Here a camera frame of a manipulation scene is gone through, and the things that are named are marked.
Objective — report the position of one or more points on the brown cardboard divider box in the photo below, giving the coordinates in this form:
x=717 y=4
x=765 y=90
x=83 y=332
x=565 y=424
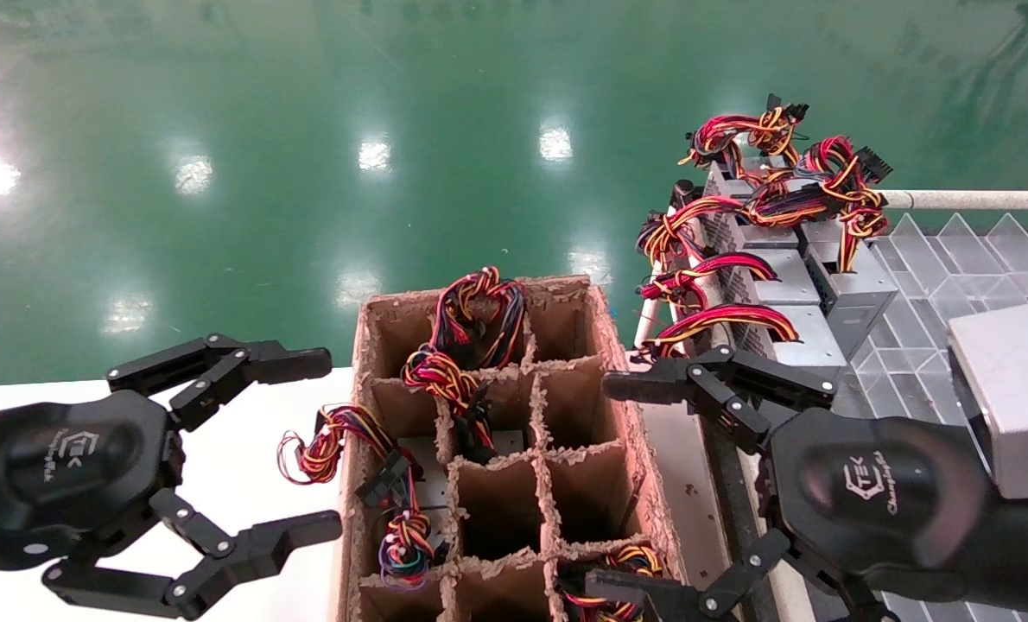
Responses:
x=583 y=484

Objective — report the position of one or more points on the white horizontal rail tube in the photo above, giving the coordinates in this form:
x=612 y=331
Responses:
x=980 y=199

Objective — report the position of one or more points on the small black knob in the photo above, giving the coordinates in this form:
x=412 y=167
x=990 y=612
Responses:
x=683 y=192

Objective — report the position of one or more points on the clear ridged plastic sheet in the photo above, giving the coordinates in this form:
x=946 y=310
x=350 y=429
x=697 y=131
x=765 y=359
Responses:
x=937 y=285

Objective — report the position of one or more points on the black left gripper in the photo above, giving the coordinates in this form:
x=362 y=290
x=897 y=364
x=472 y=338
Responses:
x=56 y=484

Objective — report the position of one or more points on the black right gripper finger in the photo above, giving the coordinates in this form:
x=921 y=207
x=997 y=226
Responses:
x=652 y=600

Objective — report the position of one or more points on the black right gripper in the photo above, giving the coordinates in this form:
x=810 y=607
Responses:
x=894 y=510

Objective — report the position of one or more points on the white conveyor side rail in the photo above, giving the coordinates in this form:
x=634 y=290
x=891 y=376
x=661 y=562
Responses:
x=648 y=321

